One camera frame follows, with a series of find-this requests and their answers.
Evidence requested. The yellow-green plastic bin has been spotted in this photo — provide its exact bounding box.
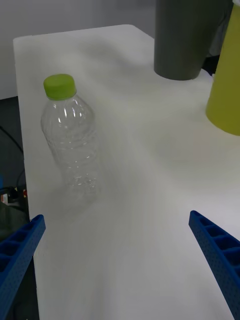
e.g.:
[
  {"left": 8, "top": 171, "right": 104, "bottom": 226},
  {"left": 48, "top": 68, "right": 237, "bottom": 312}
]
[{"left": 205, "top": 1, "right": 240, "bottom": 137}]

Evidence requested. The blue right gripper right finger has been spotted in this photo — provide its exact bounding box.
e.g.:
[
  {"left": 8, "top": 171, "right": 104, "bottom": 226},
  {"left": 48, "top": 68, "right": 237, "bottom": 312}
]
[{"left": 188, "top": 210, "right": 240, "bottom": 320}]

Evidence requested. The grey plastic bin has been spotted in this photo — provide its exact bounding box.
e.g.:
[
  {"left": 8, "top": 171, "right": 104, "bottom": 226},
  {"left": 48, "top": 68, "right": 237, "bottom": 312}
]
[{"left": 153, "top": 0, "right": 235, "bottom": 81}]

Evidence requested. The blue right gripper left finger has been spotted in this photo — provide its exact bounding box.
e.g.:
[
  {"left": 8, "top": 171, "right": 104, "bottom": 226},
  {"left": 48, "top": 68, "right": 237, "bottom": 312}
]
[{"left": 0, "top": 214, "right": 47, "bottom": 320}]

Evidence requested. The clear bottle with green cap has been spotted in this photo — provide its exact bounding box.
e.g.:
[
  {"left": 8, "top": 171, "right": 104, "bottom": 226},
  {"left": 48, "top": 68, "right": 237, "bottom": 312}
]
[{"left": 40, "top": 73, "right": 103, "bottom": 201}]

